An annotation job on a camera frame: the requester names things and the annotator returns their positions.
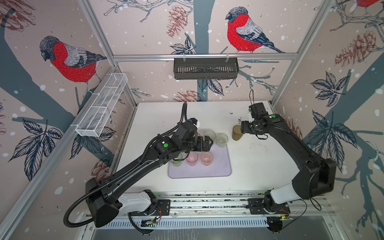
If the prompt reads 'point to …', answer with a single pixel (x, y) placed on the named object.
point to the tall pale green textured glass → (210, 133)
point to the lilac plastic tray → (215, 162)
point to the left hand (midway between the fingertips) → (207, 142)
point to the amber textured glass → (236, 134)
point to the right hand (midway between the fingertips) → (245, 129)
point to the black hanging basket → (203, 69)
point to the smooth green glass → (177, 163)
